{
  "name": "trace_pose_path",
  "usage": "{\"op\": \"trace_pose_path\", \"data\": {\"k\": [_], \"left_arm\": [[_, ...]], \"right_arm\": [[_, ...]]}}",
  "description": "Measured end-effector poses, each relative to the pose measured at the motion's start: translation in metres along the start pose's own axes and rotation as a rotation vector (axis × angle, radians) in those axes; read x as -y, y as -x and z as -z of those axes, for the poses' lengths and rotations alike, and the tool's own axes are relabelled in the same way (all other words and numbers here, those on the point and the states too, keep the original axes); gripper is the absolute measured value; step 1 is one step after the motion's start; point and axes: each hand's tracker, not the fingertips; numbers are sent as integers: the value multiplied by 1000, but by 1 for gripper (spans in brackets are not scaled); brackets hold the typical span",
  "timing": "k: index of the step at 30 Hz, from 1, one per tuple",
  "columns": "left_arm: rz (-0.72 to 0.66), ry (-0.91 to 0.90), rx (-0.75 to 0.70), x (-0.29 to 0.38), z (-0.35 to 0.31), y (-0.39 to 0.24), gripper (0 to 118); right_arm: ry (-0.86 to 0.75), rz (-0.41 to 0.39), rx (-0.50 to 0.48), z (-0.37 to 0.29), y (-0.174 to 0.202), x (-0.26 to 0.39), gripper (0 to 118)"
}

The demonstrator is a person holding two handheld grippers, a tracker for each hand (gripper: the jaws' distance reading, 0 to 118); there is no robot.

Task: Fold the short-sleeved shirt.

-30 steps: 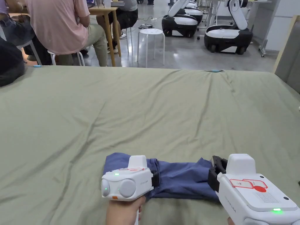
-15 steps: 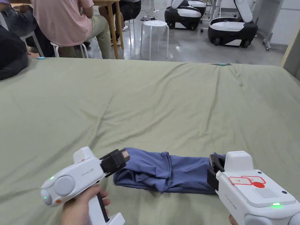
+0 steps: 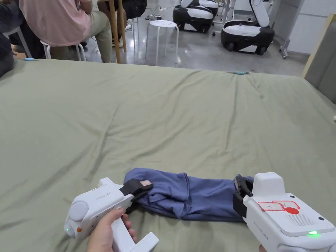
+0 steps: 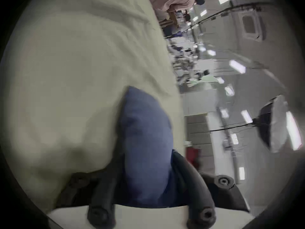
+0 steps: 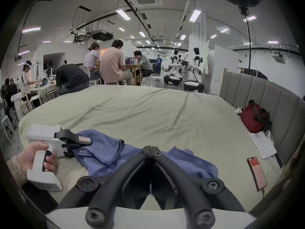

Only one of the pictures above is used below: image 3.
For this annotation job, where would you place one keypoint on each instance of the grey power strip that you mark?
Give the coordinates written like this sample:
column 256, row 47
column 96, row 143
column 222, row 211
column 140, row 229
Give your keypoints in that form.
column 155, row 17

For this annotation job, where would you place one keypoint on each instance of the bed with pale green sheet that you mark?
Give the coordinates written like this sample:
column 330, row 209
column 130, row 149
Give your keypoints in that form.
column 147, row 113

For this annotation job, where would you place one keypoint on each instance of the person's right hand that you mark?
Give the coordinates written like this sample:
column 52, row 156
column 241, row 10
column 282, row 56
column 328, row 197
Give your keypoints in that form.
column 266, row 248

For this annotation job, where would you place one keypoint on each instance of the black and white robot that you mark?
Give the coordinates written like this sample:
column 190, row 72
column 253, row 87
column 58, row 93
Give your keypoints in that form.
column 210, row 5
column 191, row 14
column 249, row 34

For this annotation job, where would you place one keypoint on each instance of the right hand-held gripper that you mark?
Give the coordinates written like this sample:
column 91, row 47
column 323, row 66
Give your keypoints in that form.
column 286, row 218

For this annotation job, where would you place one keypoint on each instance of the person's left hand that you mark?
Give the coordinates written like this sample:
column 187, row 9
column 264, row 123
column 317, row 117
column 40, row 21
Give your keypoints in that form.
column 102, row 233

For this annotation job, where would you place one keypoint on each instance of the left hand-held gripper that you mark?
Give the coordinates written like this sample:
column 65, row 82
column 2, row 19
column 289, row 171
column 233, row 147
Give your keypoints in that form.
column 86, row 202

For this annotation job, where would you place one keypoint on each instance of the blue sheet clip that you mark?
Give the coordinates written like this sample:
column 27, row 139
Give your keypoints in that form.
column 240, row 73
column 29, row 59

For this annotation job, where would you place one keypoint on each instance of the blue garment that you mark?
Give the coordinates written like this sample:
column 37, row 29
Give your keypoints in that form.
column 189, row 197

